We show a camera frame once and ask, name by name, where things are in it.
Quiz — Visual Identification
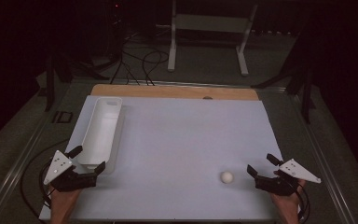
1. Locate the white table sheet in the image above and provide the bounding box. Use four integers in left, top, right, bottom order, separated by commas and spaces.
38, 94, 285, 222

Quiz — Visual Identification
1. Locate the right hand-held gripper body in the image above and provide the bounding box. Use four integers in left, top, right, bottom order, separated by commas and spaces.
255, 158, 322, 197

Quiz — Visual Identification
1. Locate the white plastic bin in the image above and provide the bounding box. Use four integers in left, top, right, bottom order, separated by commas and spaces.
76, 96, 124, 171

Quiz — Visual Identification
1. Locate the person's right hand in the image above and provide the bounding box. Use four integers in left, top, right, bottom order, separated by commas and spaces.
269, 181, 308, 224

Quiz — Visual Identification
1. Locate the white ball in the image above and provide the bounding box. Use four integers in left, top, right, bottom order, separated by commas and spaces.
220, 171, 235, 185

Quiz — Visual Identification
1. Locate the small black frame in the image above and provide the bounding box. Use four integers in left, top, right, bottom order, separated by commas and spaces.
51, 110, 74, 124

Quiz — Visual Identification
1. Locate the black looped floor cable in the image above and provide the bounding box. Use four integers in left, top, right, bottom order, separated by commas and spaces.
142, 50, 170, 87

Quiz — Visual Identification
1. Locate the person's left hand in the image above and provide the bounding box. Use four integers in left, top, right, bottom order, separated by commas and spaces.
49, 186, 83, 224

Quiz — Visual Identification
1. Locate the black stand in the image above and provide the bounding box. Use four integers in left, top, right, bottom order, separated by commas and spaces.
251, 31, 317, 125

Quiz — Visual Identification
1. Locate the left hand-held gripper cable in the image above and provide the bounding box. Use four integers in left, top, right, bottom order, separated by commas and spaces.
19, 138, 71, 220

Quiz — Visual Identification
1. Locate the right hand-held gripper cable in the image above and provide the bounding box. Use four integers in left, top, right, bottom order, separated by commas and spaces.
293, 181, 311, 224

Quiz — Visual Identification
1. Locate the white metal stand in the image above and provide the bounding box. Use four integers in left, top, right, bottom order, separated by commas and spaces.
167, 0, 259, 77

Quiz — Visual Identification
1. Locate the metal floor rail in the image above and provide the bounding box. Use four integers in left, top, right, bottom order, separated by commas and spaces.
287, 90, 357, 224
0, 78, 76, 224

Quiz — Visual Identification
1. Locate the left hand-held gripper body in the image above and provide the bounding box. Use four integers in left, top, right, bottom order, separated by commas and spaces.
43, 150, 98, 192

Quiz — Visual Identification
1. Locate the hand-held gripper cable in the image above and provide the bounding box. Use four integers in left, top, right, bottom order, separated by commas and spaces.
293, 181, 311, 224
19, 138, 71, 220

